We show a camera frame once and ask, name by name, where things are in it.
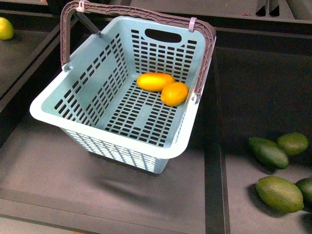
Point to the light blue plastic basket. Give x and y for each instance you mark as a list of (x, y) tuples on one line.
[(97, 101)]

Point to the yellow mango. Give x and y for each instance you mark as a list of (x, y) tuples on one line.
[(154, 82)]

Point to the black fruit display tray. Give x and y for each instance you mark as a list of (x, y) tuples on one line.
[(259, 84)]

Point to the white zip tie right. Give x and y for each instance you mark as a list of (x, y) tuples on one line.
[(191, 26)]

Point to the green avocado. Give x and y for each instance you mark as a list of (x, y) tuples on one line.
[(268, 153)]

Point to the white zip tie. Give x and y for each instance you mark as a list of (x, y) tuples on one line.
[(191, 26), (81, 7)]

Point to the brown basket handle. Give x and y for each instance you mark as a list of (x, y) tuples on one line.
[(204, 28)]

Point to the yellow lemon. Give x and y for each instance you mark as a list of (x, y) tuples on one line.
[(174, 93)]

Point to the white zip tie left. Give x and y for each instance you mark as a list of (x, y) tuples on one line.
[(81, 7)]

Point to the green lime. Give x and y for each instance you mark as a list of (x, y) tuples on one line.
[(280, 194)]

